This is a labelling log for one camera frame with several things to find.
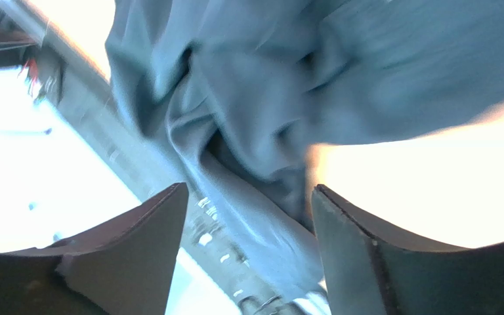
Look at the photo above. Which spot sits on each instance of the dark navy shorts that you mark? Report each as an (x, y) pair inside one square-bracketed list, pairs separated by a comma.
[(229, 94)]

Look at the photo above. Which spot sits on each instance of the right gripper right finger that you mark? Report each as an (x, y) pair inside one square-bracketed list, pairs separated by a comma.
[(372, 266)]

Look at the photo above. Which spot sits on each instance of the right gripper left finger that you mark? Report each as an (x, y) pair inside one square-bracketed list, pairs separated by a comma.
[(122, 266)]

